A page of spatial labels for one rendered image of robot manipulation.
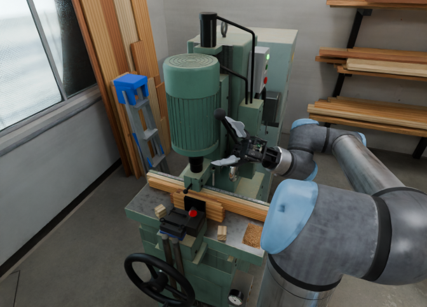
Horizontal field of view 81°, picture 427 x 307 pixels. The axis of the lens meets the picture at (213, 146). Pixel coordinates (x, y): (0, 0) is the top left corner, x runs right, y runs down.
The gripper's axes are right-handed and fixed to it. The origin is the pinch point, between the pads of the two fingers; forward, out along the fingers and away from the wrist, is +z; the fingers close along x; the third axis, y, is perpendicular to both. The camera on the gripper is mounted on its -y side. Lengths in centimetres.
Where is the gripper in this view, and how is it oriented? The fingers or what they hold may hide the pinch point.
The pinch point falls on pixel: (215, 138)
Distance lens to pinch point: 78.0
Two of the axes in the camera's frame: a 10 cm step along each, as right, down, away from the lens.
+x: -2.8, 9.5, -1.7
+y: 4.0, -0.5, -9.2
